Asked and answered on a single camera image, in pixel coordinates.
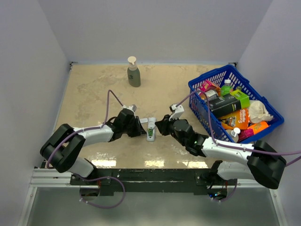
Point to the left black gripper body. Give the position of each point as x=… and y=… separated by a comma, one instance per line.
x=126, y=128

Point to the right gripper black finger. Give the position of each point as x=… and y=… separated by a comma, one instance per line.
x=164, y=131
x=162, y=124

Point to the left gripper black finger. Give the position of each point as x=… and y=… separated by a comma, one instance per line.
x=134, y=132
x=139, y=126

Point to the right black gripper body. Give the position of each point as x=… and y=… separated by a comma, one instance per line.
x=170, y=125

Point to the white battery cover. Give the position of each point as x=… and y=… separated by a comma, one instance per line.
x=143, y=120

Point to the white remote control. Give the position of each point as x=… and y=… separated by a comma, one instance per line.
x=151, y=129

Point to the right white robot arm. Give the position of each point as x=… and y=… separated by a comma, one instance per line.
x=259, y=161

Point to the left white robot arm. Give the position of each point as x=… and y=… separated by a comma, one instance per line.
x=62, y=149

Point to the grey soap dispenser bottle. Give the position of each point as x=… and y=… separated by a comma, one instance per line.
x=133, y=72

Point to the brown label can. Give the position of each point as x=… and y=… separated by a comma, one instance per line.
x=209, y=95

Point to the pink snack box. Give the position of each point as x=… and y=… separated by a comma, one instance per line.
x=206, y=86

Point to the white cap bottle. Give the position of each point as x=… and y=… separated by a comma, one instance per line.
x=234, y=134

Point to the blue plastic basket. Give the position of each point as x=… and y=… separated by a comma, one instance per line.
x=217, y=76

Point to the green drink bottle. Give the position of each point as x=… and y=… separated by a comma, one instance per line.
x=227, y=87

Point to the orange razor package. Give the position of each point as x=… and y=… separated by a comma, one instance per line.
x=238, y=119

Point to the black and green box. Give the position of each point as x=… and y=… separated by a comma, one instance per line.
x=229, y=103

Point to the orange snack bag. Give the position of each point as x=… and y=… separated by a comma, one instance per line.
x=252, y=130

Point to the crumpled beige cloth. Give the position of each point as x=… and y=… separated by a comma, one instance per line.
x=258, y=112

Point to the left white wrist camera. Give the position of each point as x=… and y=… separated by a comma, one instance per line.
x=132, y=108

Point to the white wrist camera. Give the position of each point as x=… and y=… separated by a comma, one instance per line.
x=132, y=108
x=176, y=111

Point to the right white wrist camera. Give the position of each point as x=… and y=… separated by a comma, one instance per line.
x=176, y=111

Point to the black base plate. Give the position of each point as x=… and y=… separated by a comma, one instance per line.
x=196, y=181

